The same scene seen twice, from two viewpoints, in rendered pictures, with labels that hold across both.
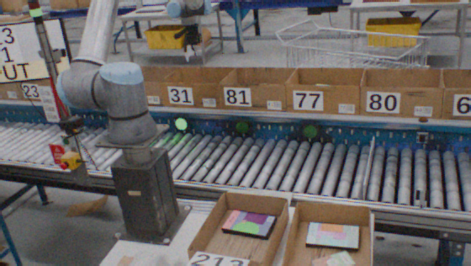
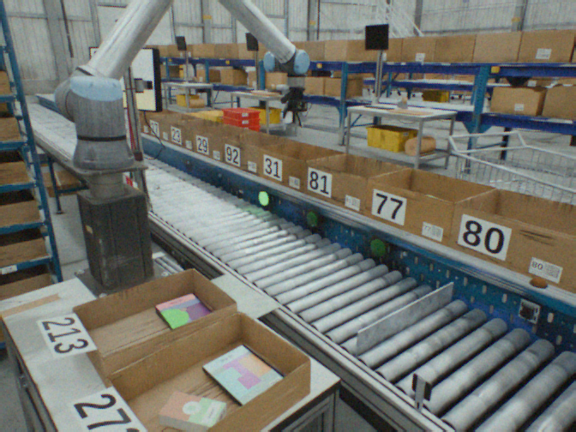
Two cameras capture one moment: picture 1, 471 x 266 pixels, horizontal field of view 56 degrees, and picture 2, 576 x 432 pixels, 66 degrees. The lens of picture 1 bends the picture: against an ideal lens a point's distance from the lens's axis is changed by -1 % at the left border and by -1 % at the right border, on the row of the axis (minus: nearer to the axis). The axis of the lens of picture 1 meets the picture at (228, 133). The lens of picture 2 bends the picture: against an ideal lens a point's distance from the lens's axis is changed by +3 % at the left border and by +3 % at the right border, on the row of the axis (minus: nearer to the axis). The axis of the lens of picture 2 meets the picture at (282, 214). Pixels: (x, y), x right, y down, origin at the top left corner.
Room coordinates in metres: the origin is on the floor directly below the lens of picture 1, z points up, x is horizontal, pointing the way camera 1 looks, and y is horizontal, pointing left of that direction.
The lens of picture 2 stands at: (0.60, -0.83, 1.53)
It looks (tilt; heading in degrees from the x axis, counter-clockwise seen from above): 21 degrees down; 28
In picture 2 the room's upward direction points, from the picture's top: straight up
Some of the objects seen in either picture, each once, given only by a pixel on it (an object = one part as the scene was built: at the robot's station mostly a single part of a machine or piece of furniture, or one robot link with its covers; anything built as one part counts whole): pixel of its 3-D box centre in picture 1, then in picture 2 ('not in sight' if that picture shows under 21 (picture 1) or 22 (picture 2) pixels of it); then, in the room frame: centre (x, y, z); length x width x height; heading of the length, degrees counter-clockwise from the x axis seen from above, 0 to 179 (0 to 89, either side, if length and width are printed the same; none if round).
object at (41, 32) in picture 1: (63, 110); (135, 143); (2.15, 0.82, 1.11); 0.12 x 0.05 x 0.88; 66
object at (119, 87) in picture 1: (122, 87); (98, 105); (1.59, 0.37, 1.37); 0.17 x 0.15 x 0.18; 67
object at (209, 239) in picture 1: (241, 232); (157, 319); (1.38, 0.00, 0.80); 0.38 x 0.28 x 0.10; 157
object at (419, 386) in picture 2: (421, 201); (420, 397); (1.45, -0.74, 0.78); 0.05 x 0.01 x 0.11; 66
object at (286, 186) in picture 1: (295, 167); (327, 282); (1.94, -0.32, 0.72); 0.52 x 0.05 x 0.05; 156
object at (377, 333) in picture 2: (368, 167); (408, 317); (1.79, -0.64, 0.76); 0.46 x 0.01 x 0.09; 156
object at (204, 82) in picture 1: (200, 87); (301, 165); (2.64, 0.14, 0.96); 0.39 x 0.29 x 0.17; 66
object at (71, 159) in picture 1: (76, 162); not in sight; (2.08, 0.81, 0.84); 0.15 x 0.09 x 0.07; 66
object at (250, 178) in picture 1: (258, 163); (295, 263); (2.02, -0.14, 0.72); 0.52 x 0.05 x 0.05; 156
